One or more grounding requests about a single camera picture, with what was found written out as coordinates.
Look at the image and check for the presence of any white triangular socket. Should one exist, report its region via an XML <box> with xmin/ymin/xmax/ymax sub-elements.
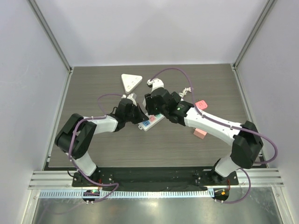
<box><xmin>121</xmin><ymin>74</ymin><xmax>142</xmax><ymax>94</ymax></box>

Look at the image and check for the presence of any slotted cable duct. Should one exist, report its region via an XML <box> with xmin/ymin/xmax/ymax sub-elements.
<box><xmin>39</xmin><ymin>189</ymin><xmax>214</xmax><ymax>199</ymax></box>

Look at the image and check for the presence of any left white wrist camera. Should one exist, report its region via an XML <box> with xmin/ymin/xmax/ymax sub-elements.
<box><xmin>121</xmin><ymin>93</ymin><xmax>137</xmax><ymax>106</ymax></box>

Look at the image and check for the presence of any white coiled power cord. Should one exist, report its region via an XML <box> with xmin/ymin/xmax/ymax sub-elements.
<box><xmin>178</xmin><ymin>86</ymin><xmax>194</xmax><ymax>97</ymax></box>

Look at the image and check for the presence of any aluminium frame post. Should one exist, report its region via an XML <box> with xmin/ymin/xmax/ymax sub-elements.
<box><xmin>26</xmin><ymin>0</ymin><xmax>72</xmax><ymax>73</ymax></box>
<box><xmin>231</xmin><ymin>0</ymin><xmax>277</xmax><ymax>70</ymax></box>

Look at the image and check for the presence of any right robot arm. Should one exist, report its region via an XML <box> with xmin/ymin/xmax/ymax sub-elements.
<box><xmin>145</xmin><ymin>85</ymin><xmax>263</xmax><ymax>185</ymax></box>

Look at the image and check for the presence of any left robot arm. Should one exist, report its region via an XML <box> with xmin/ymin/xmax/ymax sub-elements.
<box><xmin>55</xmin><ymin>98</ymin><xmax>149</xmax><ymax>187</ymax></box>

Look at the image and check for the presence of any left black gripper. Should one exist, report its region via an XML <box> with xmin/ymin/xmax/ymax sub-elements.
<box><xmin>124</xmin><ymin>103</ymin><xmax>149</xmax><ymax>124</ymax></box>

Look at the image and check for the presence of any left aluminium frame post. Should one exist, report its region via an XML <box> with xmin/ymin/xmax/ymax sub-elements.
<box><xmin>26</xmin><ymin>0</ymin><xmax>72</xmax><ymax>73</ymax></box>

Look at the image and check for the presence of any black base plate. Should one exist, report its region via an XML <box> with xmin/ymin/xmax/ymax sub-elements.
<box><xmin>71</xmin><ymin>167</ymin><xmax>239</xmax><ymax>187</ymax></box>

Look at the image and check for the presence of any right aluminium frame post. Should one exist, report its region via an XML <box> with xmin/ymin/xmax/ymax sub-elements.
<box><xmin>231</xmin><ymin>0</ymin><xmax>277</xmax><ymax>70</ymax></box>

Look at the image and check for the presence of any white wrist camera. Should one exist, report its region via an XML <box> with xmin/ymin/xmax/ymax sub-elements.
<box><xmin>121</xmin><ymin>93</ymin><xmax>137</xmax><ymax>106</ymax></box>
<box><xmin>147</xmin><ymin>78</ymin><xmax>164</xmax><ymax>92</ymax></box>

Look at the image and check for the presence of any white power strip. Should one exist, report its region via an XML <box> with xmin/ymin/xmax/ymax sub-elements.
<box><xmin>138</xmin><ymin>113</ymin><xmax>165</xmax><ymax>132</ymax></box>

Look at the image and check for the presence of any small pink cube plug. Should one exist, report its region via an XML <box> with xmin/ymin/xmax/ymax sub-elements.
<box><xmin>195</xmin><ymin>100</ymin><xmax>208</xmax><ymax>110</ymax></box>

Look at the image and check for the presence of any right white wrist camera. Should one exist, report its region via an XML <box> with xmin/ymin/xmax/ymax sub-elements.
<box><xmin>147</xmin><ymin>78</ymin><xmax>164</xmax><ymax>92</ymax></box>

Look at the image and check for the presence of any aluminium front rail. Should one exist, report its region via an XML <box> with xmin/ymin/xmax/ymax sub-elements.
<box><xmin>28</xmin><ymin>168</ymin><xmax>284</xmax><ymax>189</ymax></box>

